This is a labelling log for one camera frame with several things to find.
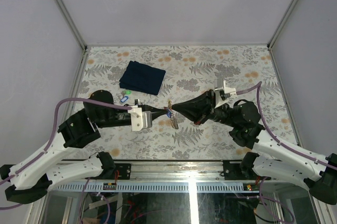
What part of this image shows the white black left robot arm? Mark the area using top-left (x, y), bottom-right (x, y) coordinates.
top-left (1, 90), bottom-right (167, 205)

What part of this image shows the aluminium front rail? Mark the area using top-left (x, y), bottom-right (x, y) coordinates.
top-left (52, 159), bottom-right (264, 182)

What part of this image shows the key with green tag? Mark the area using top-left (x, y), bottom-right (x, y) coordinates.
top-left (122, 90), bottom-right (131, 95)

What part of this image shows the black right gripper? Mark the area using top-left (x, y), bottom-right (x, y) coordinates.
top-left (172, 89), bottom-right (239, 128)

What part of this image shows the floral patterned table mat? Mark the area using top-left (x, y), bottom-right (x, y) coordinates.
top-left (72, 45), bottom-right (296, 160)

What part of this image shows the small blue key tag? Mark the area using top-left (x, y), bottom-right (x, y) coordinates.
top-left (167, 110), bottom-right (174, 118)

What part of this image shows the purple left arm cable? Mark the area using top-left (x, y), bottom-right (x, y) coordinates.
top-left (0, 98), bottom-right (134, 211)

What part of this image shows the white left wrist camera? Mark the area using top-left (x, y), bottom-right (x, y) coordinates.
top-left (128, 106), bottom-right (152, 131)

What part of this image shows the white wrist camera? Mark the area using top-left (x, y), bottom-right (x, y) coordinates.
top-left (214, 78), bottom-right (237, 108)
top-left (128, 106), bottom-right (152, 131)

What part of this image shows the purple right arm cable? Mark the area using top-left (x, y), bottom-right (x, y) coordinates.
top-left (235, 81), bottom-right (337, 168)

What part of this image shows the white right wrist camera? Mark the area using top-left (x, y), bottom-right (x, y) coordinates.
top-left (214, 78), bottom-right (237, 108)

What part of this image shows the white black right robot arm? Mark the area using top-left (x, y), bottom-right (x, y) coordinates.
top-left (172, 90), bottom-right (336, 205)

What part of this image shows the metal keyring with yellow grip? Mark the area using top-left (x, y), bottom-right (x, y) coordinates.
top-left (164, 99), bottom-right (179, 129)

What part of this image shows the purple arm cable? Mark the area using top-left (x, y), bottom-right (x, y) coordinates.
top-left (0, 98), bottom-right (134, 211)
top-left (235, 81), bottom-right (337, 168)

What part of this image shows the dark navy folded cloth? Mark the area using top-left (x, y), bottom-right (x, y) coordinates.
top-left (119, 61), bottom-right (166, 95)

